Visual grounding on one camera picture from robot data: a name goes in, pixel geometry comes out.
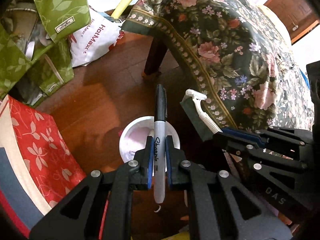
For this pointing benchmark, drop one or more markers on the white plastic trash cup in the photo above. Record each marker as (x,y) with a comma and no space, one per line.
(132,139)

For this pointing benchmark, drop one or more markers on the green floral fabric bag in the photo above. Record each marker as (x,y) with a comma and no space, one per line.
(35,56)

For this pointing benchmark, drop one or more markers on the grey disposable razor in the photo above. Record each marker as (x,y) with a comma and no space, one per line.
(197,98)

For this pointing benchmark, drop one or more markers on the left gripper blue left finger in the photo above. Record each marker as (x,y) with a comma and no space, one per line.
(142,178)

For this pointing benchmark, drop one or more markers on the dark wooden bed leg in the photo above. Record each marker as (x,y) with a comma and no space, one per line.
(157,52)

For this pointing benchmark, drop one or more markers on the brown wooden door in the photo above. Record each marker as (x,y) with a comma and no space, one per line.
(297,16)

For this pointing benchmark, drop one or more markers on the dark floral bedspread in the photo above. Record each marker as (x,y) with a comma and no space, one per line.
(236,57)

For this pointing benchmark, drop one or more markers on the white hotmaxx plastic bag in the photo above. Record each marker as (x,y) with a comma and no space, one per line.
(93,40)

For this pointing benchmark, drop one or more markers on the red floral fabric bag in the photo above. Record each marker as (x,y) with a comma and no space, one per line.
(37,167)

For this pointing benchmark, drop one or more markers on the grey black sharpie marker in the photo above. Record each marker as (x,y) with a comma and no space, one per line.
(159,144)

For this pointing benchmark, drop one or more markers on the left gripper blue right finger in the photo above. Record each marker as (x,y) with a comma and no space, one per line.
(177,166)

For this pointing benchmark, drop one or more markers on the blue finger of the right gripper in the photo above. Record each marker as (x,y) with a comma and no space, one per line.
(283,133)
(233,140)

